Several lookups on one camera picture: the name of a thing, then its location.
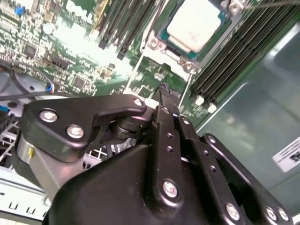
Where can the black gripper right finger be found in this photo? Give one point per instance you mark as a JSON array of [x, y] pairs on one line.
[[218, 178]]

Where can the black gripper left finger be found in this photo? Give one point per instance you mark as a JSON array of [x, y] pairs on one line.
[[58, 122]]

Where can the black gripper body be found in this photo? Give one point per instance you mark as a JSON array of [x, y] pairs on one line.
[[105, 187]]

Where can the metal socket cover frame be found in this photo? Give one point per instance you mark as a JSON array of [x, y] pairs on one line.
[[173, 55]]

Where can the silver CPU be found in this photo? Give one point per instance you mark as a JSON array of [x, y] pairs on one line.
[[194, 25]]

